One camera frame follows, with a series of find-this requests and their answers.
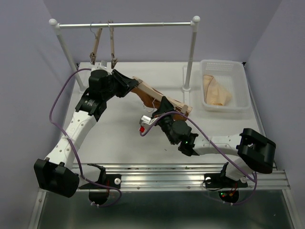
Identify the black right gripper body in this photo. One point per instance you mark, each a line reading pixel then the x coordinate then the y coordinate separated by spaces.
pixel 166 123

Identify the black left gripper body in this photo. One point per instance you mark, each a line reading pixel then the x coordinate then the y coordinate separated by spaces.
pixel 118 86

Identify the wooden clip hanger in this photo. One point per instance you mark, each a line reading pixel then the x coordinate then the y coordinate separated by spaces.
pixel 97 36
pixel 152 98
pixel 114 60

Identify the brown underwear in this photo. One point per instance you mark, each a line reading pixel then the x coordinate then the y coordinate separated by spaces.
pixel 164 107

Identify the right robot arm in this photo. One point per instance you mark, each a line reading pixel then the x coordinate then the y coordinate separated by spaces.
pixel 245 153

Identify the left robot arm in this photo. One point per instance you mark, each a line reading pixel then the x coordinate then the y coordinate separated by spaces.
pixel 54 172

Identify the cream striped underwear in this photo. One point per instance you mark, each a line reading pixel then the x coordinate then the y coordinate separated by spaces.
pixel 214 93

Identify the translucent plastic basket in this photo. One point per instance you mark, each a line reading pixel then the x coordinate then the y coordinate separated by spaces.
pixel 231 75

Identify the white clothes rack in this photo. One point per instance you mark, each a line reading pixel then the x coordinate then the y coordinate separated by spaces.
pixel 194 24

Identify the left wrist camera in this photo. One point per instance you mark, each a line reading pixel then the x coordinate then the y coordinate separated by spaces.
pixel 102 65

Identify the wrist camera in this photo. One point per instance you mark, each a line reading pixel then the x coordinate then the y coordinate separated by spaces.
pixel 102 65
pixel 145 122

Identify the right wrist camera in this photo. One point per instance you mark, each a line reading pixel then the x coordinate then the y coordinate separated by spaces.
pixel 145 122

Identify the aluminium mounting rail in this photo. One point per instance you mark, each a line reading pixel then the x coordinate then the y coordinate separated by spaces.
pixel 176 177

